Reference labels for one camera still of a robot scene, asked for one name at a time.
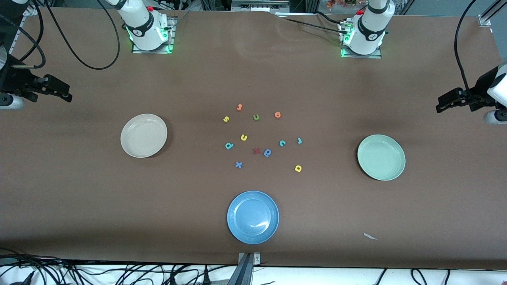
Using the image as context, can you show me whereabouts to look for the green plate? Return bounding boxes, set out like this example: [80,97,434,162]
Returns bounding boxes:
[357,134,406,181]

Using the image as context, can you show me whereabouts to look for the beige plate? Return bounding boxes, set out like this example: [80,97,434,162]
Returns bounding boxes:
[120,114,168,158]

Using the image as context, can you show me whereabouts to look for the orange decoration cluster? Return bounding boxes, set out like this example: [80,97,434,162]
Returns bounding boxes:
[326,0,359,9]

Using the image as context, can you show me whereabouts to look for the brown table cover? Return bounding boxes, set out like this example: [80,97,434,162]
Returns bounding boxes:
[0,7,507,270]

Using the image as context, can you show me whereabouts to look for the grey metal box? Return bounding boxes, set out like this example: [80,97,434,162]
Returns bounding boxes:
[231,0,290,12]

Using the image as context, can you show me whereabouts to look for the blue plate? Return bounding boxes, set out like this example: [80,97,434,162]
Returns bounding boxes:
[227,190,280,245]

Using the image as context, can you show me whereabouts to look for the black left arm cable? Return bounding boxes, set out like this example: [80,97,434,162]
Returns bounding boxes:
[455,0,478,100]

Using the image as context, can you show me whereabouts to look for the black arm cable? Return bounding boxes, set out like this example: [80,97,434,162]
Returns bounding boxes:
[0,0,120,70]
[455,0,478,100]

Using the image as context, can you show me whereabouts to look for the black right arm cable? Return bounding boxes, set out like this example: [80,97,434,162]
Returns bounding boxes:
[0,0,120,70]

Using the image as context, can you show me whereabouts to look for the aluminium frame corner post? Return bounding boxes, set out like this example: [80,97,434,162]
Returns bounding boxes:
[477,0,507,27]

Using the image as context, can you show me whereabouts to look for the aluminium frame rail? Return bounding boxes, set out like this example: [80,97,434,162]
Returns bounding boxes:
[7,5,40,54]

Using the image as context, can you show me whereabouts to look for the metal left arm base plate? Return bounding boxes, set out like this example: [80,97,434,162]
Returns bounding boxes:
[340,22,383,59]

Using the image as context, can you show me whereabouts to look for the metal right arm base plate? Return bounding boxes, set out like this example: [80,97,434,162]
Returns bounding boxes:
[132,17,175,54]

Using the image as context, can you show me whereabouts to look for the black cable on table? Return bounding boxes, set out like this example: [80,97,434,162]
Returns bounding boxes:
[283,11,346,34]

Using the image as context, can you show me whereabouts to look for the tangled black cables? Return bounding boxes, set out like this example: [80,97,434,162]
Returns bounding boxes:
[0,247,228,285]

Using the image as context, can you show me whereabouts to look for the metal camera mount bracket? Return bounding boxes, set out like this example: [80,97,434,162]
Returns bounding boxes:
[227,253,261,285]

